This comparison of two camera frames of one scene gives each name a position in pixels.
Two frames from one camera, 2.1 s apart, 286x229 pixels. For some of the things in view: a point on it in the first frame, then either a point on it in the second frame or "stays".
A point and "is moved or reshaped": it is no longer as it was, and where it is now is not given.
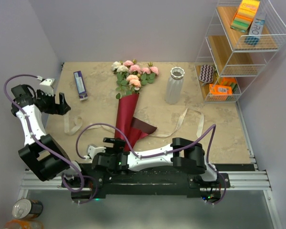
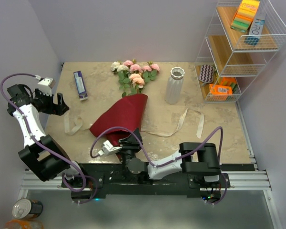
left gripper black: (61, 109) stays
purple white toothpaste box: (82, 93) stays
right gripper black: (119, 145) -> (133, 142)
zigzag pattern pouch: (207, 73) stays
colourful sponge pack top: (245, 15) stays
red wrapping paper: (135, 130) is moved or reshaped
